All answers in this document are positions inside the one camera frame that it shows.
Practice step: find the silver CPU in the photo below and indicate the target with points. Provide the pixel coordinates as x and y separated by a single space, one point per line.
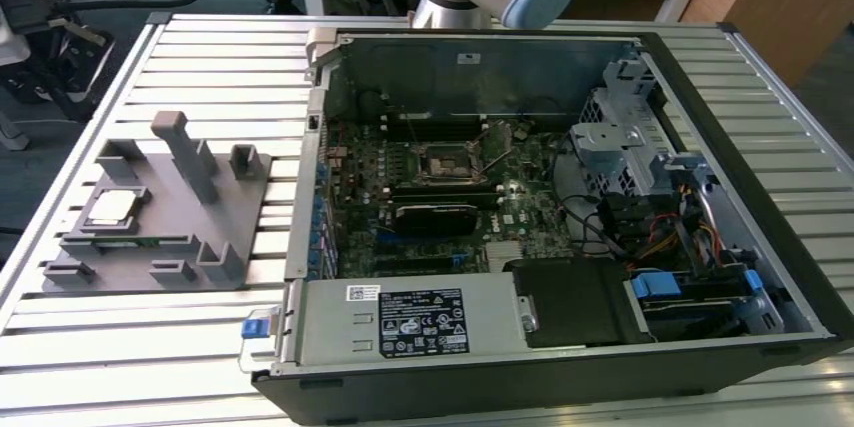
113 207

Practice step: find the CPU socket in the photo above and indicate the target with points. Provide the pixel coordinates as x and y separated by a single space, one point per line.
443 164

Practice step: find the white furniture foot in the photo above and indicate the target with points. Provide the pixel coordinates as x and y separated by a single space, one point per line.
13 134

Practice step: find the green RAM stick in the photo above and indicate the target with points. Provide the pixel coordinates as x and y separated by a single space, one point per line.
149 241

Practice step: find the grey plastic retention latch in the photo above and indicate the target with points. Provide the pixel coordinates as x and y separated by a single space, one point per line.
320 39

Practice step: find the grey parts rack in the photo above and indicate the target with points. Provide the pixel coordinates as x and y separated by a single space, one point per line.
233 227

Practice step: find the black RAM slot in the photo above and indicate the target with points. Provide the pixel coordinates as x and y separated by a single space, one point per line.
440 191
396 123
454 200
396 133

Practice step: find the thin metal locking lever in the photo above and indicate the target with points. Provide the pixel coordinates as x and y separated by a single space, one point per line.
412 129

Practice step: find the blue latch tab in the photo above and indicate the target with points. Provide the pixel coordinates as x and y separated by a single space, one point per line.
255 328

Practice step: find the black graphics card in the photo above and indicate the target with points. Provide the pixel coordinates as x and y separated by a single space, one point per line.
434 222

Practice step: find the black expansion slot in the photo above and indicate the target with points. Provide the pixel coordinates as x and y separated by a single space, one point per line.
414 266

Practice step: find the silver power supply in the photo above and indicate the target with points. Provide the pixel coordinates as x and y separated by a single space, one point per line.
334 327

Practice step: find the green motherboard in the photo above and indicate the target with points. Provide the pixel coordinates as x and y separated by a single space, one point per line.
527 197

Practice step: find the silver chipset heatsink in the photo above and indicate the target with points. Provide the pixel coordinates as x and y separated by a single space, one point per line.
504 253

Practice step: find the grey metal drive cage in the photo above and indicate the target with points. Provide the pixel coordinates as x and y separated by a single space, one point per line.
600 139

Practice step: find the black plastic shroud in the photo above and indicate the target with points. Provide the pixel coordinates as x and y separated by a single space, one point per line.
574 302

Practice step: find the black open PC case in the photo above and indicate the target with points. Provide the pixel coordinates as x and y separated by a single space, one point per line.
467 397

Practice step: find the grey plastic drive latch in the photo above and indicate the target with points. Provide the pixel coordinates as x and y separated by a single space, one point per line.
680 164

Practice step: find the blue disk carrier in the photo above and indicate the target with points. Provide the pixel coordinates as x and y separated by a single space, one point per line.
654 287

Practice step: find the silver metal support bar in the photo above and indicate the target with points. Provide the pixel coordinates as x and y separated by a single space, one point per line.
716 207

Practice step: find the wooden cabinet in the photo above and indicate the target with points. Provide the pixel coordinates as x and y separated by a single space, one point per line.
801 7

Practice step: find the grey metal disk bay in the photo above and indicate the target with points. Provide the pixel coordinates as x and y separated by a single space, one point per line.
767 317

